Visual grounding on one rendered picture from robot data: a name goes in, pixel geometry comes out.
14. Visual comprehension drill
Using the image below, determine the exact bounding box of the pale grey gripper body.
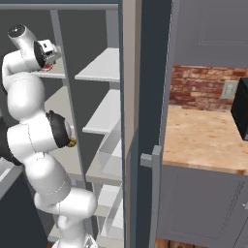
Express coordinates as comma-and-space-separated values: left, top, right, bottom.
44, 46, 63, 66

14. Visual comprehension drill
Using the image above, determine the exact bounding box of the grey fridge cabinet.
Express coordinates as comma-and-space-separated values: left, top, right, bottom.
0, 0, 126, 248

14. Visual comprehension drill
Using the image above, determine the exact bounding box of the grey wall cabinet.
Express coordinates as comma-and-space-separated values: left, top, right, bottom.
170, 0, 248, 70

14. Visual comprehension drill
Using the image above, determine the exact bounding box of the black microwave oven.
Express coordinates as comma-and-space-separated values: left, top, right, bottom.
230, 77, 248, 142

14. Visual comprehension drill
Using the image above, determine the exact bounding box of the grey fridge door handle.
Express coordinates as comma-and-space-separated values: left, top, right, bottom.
139, 144, 163, 248

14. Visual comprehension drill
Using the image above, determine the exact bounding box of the dark grey fridge door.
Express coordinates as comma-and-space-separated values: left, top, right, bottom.
122, 0, 173, 248

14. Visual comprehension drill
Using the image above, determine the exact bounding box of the clear fridge drawer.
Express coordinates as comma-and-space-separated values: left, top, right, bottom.
96, 120, 124, 179
95, 183, 126, 248

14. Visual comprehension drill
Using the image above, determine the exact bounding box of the grey wall outlet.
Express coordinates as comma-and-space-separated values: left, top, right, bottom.
219, 79, 239, 101

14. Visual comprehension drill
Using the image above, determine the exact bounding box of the grey base cabinet door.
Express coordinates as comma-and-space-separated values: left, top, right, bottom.
156, 164, 248, 248

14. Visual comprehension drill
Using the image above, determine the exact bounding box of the dark grey freezer door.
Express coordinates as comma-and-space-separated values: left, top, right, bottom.
0, 156, 50, 248

